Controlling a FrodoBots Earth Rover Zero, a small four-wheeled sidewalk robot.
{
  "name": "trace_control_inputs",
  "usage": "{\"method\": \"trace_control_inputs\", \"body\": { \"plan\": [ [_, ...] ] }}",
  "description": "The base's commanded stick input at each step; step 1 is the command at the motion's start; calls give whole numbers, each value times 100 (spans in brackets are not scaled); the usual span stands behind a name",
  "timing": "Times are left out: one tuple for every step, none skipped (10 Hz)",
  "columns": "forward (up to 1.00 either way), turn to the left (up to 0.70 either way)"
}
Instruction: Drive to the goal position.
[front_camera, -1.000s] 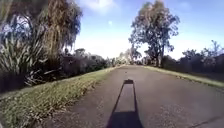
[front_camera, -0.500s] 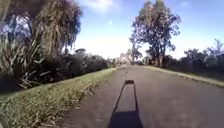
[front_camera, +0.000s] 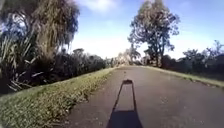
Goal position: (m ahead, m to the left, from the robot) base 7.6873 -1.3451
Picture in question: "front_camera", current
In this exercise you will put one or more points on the distant pale trees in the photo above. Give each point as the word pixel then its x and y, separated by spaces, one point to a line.
pixel 128 57

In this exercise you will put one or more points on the row of dark bushes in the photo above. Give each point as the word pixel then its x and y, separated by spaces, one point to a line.
pixel 70 68
pixel 200 65

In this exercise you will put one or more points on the tall leafy tree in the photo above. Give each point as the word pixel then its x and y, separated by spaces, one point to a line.
pixel 153 23

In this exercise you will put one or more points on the dark grey asphalt path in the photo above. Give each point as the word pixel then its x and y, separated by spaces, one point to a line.
pixel 160 100

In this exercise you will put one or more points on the large drooping tree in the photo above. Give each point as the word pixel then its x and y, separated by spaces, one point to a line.
pixel 50 20

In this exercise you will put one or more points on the grass verge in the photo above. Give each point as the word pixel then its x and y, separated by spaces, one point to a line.
pixel 200 79
pixel 40 103

